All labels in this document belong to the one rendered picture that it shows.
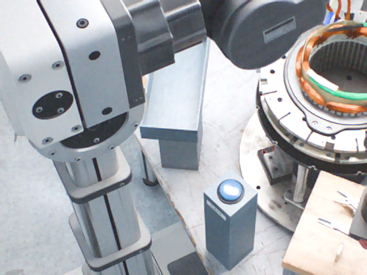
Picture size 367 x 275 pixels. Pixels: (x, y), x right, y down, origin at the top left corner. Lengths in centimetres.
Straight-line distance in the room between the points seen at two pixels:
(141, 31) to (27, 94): 11
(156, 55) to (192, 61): 94
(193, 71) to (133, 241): 35
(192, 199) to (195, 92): 27
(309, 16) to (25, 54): 26
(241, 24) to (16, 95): 20
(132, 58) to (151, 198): 197
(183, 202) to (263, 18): 107
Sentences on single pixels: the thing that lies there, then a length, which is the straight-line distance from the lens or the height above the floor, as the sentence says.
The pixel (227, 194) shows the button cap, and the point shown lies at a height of 104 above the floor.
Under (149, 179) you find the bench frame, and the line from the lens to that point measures 264.
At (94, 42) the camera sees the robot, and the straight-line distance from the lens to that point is 65.
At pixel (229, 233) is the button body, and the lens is 151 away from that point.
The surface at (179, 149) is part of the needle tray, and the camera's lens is 171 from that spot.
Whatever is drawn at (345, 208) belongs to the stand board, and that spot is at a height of 106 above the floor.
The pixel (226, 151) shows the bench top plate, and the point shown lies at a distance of 181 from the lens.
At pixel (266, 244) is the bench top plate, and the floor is 78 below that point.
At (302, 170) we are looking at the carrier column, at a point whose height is 95.
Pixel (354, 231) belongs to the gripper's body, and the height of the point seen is 125.
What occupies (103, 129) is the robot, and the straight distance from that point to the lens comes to 110.
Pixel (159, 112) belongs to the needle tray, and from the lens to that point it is 157.
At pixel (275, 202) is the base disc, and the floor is 80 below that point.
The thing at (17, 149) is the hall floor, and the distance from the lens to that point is 280.
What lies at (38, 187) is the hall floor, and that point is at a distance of 271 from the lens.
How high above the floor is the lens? 234
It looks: 60 degrees down
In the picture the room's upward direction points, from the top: 2 degrees counter-clockwise
